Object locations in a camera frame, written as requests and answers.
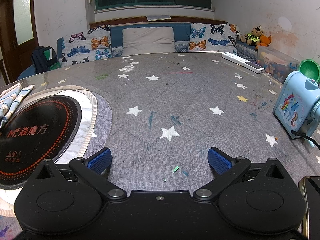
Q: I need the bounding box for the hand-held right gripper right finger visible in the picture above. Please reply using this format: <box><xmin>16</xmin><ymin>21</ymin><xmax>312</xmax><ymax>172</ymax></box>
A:
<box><xmin>192</xmin><ymin>147</ymin><xmax>287</xmax><ymax>201</ymax></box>

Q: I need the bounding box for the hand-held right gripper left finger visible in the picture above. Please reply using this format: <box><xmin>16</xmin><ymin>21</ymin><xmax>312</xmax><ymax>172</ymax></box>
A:
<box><xmin>35</xmin><ymin>148</ymin><xmax>127</xmax><ymax>201</ymax></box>

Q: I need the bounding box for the blue striped shirt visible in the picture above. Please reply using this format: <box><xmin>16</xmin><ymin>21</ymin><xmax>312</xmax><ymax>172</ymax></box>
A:
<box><xmin>0</xmin><ymin>84</ymin><xmax>35</xmax><ymax>128</ymax></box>

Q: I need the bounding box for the round beige-trimmed mat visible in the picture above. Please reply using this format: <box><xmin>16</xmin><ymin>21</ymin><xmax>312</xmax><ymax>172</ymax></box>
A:
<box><xmin>0</xmin><ymin>85</ymin><xmax>113</xmax><ymax>218</ymax></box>

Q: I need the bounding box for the round black induction cooktop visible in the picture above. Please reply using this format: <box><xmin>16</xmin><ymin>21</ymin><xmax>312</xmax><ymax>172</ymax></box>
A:
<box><xmin>0</xmin><ymin>95</ymin><xmax>82</xmax><ymax>189</ymax></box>

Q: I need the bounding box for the blue unicorn pencil sharpener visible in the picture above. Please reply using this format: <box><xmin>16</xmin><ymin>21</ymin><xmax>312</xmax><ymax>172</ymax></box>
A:
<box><xmin>272</xmin><ymin>70</ymin><xmax>320</xmax><ymax>149</ymax></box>

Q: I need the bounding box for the white remote control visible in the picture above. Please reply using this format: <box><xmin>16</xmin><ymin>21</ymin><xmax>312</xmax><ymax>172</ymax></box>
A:
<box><xmin>222</xmin><ymin>52</ymin><xmax>265</xmax><ymax>74</ymax></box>

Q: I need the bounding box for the clear plastic toy box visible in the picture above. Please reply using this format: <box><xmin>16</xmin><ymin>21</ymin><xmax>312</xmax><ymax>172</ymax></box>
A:
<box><xmin>256</xmin><ymin>45</ymin><xmax>300</xmax><ymax>83</ymax></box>

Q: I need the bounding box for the dark backpack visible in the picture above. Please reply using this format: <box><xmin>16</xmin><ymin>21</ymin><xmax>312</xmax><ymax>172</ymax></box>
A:
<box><xmin>31</xmin><ymin>46</ymin><xmax>61</xmax><ymax>74</ymax></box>

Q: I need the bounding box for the butterfly-print cushion cover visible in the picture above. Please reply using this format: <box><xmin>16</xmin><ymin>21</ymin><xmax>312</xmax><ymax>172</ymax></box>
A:
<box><xmin>57</xmin><ymin>24</ymin><xmax>112</xmax><ymax>67</ymax></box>
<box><xmin>189</xmin><ymin>23</ymin><xmax>237</xmax><ymax>52</ymax></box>

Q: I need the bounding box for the blue sofa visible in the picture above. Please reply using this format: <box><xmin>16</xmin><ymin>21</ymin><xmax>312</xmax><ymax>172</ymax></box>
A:
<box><xmin>16</xmin><ymin>21</ymin><xmax>258</xmax><ymax>80</ymax></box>

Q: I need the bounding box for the green plastic bowl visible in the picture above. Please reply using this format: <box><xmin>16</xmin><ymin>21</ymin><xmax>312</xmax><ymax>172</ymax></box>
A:
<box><xmin>299</xmin><ymin>59</ymin><xmax>320</xmax><ymax>83</ymax></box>

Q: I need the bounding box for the brown teddy bear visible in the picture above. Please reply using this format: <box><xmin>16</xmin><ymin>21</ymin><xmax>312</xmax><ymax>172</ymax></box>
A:
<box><xmin>245</xmin><ymin>26</ymin><xmax>264</xmax><ymax>47</ymax></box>

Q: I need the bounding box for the orange plush toy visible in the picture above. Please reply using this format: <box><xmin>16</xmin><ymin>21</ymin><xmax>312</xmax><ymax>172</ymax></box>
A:
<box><xmin>255</xmin><ymin>34</ymin><xmax>272</xmax><ymax>50</ymax></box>

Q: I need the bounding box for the beige pillow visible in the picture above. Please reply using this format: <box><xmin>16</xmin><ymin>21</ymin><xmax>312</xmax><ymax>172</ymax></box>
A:
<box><xmin>122</xmin><ymin>27</ymin><xmax>175</xmax><ymax>57</ymax></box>

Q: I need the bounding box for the grey booklet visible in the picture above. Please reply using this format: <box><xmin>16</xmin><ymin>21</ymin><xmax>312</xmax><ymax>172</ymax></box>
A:
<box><xmin>146</xmin><ymin>15</ymin><xmax>172</xmax><ymax>22</ymax></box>

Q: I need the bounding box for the wooden door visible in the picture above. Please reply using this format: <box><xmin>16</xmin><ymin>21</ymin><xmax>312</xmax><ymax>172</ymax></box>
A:
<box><xmin>0</xmin><ymin>0</ymin><xmax>39</xmax><ymax>85</ymax></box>

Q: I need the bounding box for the black power cable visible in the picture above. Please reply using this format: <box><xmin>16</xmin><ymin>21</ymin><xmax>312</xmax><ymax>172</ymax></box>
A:
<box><xmin>291</xmin><ymin>129</ymin><xmax>320</xmax><ymax>150</ymax></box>

